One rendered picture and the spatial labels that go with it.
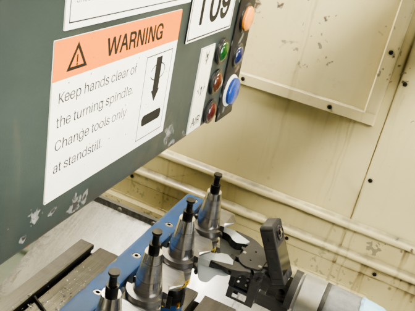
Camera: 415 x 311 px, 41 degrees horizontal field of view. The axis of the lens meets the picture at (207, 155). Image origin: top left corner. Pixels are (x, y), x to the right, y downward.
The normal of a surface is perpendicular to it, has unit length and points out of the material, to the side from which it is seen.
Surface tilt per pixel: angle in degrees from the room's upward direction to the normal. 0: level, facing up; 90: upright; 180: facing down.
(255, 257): 2
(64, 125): 90
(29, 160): 90
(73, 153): 90
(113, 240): 24
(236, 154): 90
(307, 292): 44
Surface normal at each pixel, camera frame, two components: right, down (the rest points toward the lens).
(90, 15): 0.90, 0.33
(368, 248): -0.40, 0.34
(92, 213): 0.00, -0.67
